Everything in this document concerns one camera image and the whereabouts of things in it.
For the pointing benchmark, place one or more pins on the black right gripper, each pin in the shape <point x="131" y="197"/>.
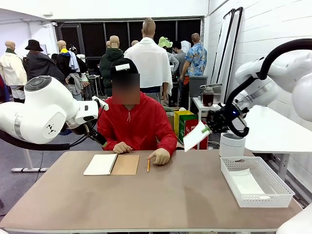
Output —
<point x="219" y="119"/>

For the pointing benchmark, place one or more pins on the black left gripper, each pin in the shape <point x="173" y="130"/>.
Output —
<point x="95" y="136"/>

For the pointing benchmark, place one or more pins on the white paper sheet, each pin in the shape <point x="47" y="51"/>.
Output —
<point x="247" y="184"/>
<point x="195" y="137"/>

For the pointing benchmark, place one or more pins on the spiral notebook with brown cover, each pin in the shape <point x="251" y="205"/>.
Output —
<point x="102" y="164"/>

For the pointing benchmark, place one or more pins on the yellow pencil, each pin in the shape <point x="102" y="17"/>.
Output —
<point x="148" y="165"/>

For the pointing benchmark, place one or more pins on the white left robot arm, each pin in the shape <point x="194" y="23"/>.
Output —
<point x="44" y="109"/>

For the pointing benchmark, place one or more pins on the person's right forearm red sleeve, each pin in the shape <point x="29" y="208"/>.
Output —
<point x="109" y="142"/>

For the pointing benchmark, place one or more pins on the person's left forearm red sleeve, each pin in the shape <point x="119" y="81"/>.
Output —
<point x="169" y="141"/>

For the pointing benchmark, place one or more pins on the person's right hand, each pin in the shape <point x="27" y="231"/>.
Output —
<point x="122" y="148"/>

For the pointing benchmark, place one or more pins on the person's left hand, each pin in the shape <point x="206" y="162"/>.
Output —
<point x="161" y="156"/>

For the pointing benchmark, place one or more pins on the red paper bag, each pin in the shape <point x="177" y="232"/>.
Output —
<point x="189" y="126"/>

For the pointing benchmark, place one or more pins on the green and yellow paper bag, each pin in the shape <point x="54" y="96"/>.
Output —
<point x="181" y="119"/>

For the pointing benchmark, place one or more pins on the small white table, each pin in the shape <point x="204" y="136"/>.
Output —
<point x="197" y="103"/>

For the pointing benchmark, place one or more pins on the white round bin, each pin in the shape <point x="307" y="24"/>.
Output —
<point x="231" y="146"/>

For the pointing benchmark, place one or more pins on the brown glass jar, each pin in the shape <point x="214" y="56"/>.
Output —
<point x="208" y="98"/>

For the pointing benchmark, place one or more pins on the person's torso in red jacket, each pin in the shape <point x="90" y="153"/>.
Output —
<point x="136" y="124"/>

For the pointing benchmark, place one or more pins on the grey square bin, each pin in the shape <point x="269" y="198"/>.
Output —
<point x="197" y="85"/>

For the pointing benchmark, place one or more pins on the white side table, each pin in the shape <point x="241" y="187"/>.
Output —
<point x="275" y="136"/>

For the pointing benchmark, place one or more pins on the mannequin in blue floral shirt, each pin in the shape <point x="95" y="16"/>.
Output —
<point x="195" y="58"/>

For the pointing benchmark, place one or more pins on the masked person in grey top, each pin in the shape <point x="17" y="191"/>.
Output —
<point x="179" y="61"/>

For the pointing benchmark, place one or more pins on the white table leg with foot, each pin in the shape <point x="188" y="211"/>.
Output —
<point x="28" y="158"/>

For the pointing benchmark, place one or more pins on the person's head with black cap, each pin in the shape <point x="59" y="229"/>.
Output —
<point x="124" y="65"/>

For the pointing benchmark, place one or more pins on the mannequin in dark puffer jacket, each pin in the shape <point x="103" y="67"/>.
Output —
<point x="109" y="61"/>

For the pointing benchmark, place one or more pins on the black framed white reflector panel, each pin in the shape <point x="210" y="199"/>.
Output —
<point x="235" y="44"/>
<point x="225" y="48"/>

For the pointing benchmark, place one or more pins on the mannequin with white towel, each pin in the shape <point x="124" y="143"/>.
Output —
<point x="151" y="63"/>

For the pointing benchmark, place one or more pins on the white perforated plastic basket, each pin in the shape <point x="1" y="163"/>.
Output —
<point x="280" y="187"/>

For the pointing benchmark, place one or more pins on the mannequin with yellow scarf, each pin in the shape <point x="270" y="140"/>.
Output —
<point x="64" y="58"/>

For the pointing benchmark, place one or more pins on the mannequin with green hat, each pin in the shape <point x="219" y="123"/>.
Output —
<point x="165" y="42"/>

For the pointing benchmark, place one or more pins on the figure with black bucket hat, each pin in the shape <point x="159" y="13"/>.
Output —
<point x="41" y="63"/>

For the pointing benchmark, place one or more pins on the mannequin in cream jacket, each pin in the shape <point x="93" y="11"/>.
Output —
<point x="11" y="68"/>

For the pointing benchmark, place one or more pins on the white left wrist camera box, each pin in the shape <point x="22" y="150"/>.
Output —
<point x="101" y="102"/>

